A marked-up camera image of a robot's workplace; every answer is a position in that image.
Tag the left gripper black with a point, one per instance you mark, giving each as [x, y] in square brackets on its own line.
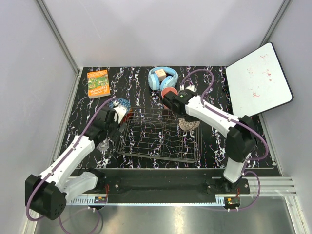
[115, 134]

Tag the brown patterned ceramic bowl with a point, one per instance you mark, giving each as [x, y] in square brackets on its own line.
[188, 126]

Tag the wire dish rack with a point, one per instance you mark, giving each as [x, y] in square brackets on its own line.
[156, 134]

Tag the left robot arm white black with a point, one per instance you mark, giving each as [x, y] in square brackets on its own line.
[49, 192]

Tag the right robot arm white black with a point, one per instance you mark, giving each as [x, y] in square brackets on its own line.
[238, 132]

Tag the pink plastic cup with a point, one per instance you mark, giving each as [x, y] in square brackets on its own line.
[168, 91]

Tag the clear drinking glass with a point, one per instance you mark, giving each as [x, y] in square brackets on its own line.
[104, 146]

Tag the red floral lacquer bowl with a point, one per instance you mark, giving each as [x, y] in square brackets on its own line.
[128, 113]

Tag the light blue headphones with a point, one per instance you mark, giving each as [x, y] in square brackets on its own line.
[170, 80]

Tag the small pink cube box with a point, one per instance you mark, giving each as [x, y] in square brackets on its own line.
[160, 73]

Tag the blue patterned bowl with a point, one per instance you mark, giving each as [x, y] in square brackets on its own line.
[125, 103]

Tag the orange green book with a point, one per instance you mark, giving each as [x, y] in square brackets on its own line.
[98, 84]

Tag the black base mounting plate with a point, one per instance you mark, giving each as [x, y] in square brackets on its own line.
[164, 186]

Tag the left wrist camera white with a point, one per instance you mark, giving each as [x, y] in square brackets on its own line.
[120, 111]

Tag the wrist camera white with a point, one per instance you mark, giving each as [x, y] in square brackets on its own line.
[191, 88]
[120, 111]

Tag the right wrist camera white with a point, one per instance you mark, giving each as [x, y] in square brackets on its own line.
[191, 88]

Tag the white board black frame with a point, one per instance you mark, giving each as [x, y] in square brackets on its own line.
[257, 82]

